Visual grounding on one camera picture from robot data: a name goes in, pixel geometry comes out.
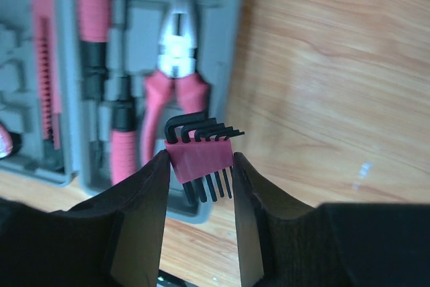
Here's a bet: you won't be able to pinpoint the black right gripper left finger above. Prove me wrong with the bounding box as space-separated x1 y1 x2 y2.
1 151 170 286

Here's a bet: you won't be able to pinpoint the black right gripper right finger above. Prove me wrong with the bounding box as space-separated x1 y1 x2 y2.
232 153 429 286

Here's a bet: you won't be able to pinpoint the pink black screwdriver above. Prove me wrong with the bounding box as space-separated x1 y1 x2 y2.
110 0 137 185
77 0 113 103

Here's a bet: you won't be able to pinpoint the pink hex key set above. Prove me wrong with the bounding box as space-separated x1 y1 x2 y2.
164 112 244 204

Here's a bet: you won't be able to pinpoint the red black tape roll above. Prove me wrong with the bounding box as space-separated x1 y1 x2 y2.
0 123 22 159

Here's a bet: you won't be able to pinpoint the pink black pliers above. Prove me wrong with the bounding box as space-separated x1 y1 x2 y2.
140 0 209 165

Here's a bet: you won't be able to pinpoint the pink black utility knife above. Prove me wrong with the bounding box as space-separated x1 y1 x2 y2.
32 0 62 151

